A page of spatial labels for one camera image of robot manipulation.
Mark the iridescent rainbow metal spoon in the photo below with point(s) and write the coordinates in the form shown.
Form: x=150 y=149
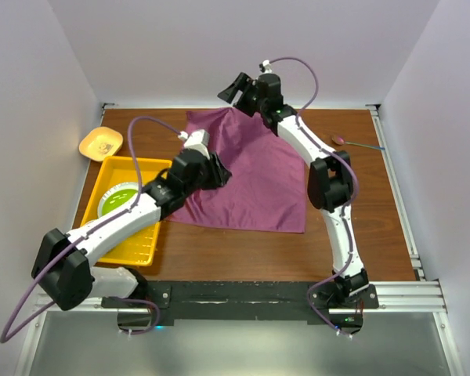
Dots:
x=339 y=141

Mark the aluminium frame rail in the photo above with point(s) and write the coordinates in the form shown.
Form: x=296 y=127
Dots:
x=403 y=296
x=394 y=183

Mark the aluminium frame rail right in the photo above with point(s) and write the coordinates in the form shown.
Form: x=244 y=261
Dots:
x=394 y=183

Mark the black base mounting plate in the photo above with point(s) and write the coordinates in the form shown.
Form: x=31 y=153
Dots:
x=260 y=300

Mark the green white plate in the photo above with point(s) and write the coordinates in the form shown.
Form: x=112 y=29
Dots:
x=116 y=196

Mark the purple cloth napkin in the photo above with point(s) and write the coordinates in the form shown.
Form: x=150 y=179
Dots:
x=267 y=189

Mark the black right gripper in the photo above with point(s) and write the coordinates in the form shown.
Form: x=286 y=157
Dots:
x=229 y=93

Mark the aluminium frame rail front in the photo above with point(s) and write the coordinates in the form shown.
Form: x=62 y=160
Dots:
x=403 y=296

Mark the yellow square bowl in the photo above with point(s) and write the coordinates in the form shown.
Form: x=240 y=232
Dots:
x=100 y=143

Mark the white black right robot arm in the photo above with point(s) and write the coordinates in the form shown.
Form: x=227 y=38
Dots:
x=332 y=184

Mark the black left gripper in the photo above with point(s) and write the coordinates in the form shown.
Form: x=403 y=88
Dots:
x=218 y=174

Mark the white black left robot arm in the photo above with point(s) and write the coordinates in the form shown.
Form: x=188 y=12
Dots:
x=65 y=264

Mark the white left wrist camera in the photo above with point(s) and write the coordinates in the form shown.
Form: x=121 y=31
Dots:
x=197 y=140

